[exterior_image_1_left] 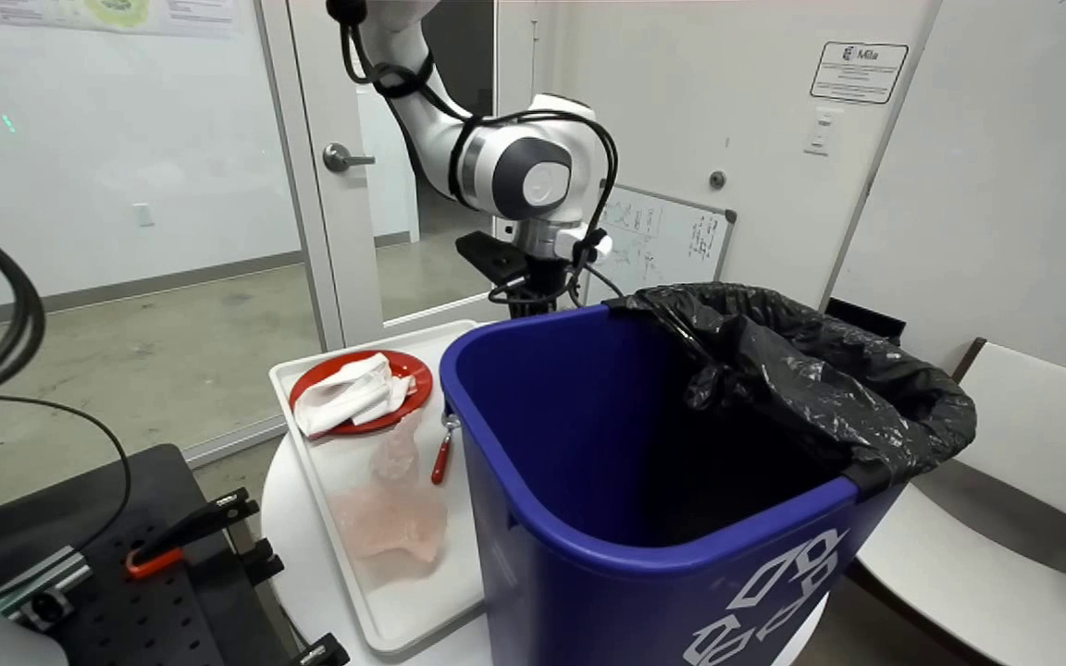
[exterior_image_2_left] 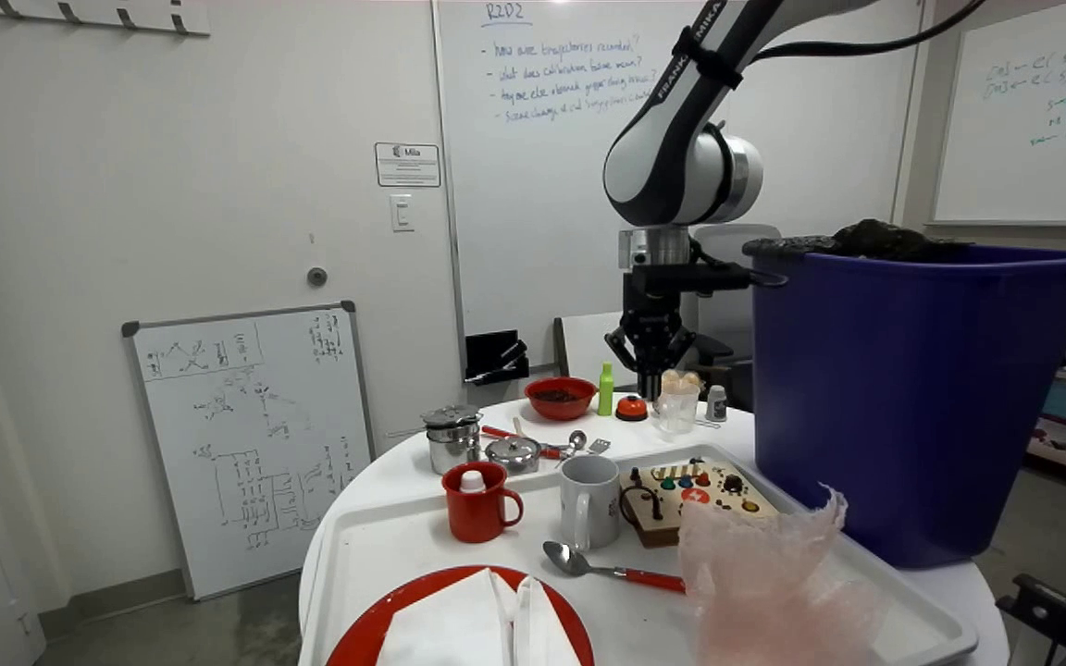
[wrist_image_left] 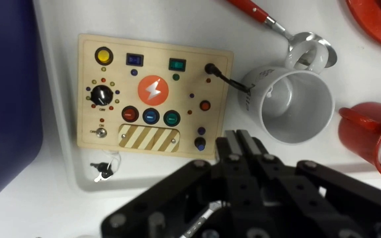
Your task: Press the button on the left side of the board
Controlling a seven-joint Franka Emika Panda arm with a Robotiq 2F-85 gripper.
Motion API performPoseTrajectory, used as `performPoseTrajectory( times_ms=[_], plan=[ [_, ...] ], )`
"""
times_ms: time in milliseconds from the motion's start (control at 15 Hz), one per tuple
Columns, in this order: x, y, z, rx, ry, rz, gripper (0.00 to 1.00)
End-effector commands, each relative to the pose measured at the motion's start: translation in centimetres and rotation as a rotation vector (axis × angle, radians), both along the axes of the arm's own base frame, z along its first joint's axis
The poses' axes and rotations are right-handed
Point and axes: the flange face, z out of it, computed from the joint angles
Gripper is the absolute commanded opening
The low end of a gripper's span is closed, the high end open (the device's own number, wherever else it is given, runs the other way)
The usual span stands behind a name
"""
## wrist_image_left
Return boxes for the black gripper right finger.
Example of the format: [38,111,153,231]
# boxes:
[237,129,275,171]

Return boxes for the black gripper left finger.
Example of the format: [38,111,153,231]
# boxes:
[216,130,243,177]

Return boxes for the wooden button board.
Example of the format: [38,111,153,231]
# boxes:
[77,34,233,160]

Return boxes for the white ceramic mug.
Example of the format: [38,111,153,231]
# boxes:
[238,42,335,144]

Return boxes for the red cup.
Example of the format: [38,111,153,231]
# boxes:
[337,101,381,174]

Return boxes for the red round plate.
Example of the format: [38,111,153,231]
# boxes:
[345,0,381,43]

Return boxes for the dark blue bin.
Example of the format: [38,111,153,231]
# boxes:
[0,0,42,191]

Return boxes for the black plug cable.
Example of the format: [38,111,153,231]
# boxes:
[204,62,251,93]

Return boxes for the red handled metal spoon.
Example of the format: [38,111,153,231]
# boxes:
[226,0,337,67]

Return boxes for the black keys with ring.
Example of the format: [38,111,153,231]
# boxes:
[90,150,122,183]

